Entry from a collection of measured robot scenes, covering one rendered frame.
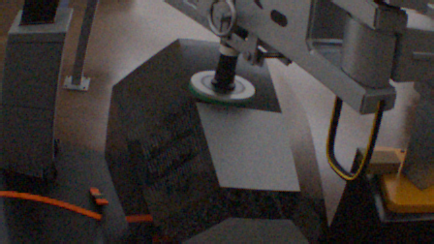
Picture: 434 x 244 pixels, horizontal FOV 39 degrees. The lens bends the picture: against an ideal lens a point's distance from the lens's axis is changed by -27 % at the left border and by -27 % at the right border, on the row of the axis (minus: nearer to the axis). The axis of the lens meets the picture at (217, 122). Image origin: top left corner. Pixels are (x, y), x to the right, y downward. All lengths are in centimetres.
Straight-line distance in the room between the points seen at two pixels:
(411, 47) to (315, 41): 37
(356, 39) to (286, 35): 34
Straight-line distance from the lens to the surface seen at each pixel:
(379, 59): 206
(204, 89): 268
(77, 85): 476
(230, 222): 225
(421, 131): 271
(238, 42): 255
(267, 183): 234
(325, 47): 225
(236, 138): 254
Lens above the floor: 201
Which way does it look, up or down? 26 degrees down
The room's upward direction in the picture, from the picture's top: 12 degrees clockwise
